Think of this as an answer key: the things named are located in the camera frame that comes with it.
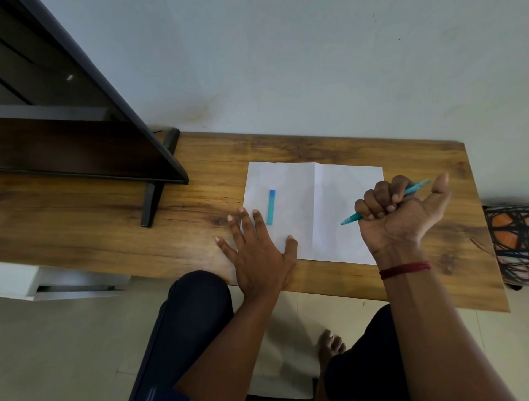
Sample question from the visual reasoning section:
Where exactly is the person's right forearm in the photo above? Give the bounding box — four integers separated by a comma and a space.
373, 245, 518, 401

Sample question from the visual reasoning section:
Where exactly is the person's left leg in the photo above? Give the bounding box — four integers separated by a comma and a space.
129, 270, 234, 401

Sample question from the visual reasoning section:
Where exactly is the person's left hand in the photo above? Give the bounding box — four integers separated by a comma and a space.
214, 207, 298, 301

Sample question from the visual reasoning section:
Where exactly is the person's right hand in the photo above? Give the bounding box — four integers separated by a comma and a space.
354, 173, 452, 256

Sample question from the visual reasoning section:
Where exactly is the person's left forearm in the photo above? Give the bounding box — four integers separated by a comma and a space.
174, 289, 284, 401

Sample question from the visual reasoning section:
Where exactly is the black television stand foot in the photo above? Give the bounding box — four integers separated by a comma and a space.
140, 128, 181, 229

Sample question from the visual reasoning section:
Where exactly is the white paper sheet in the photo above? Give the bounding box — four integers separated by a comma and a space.
242, 161, 384, 266

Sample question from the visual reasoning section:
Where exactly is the orange black patterned cushion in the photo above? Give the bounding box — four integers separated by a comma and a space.
482, 204, 529, 291

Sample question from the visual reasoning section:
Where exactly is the person's bare foot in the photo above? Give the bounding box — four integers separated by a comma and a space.
317, 329, 347, 374

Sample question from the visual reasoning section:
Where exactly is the teal pen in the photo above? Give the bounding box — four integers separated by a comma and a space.
341, 179, 431, 226

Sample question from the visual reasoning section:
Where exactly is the red thread wristband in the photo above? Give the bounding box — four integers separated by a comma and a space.
379, 261, 432, 281

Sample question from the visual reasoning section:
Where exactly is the black flat screen television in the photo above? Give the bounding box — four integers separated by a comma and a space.
0, 0, 190, 186

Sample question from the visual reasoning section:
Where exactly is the person's leg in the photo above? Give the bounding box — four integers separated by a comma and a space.
323, 304, 411, 401
129, 270, 234, 401

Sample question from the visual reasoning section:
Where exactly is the white cabinet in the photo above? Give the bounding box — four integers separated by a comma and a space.
0, 262, 131, 302

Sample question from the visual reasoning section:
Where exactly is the person's right leg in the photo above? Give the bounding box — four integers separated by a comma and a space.
323, 304, 411, 401

